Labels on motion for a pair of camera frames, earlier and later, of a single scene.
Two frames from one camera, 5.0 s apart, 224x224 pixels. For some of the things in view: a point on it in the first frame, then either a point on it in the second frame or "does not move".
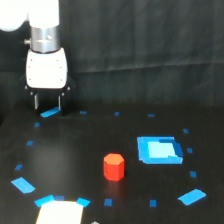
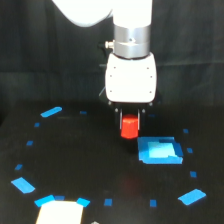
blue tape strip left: (23, 185) does not move
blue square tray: (159, 150) does not move
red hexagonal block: (114, 167) to (129, 126)
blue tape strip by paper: (83, 202) does not move
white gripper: (47, 71) to (131, 81)
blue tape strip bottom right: (192, 197) does not move
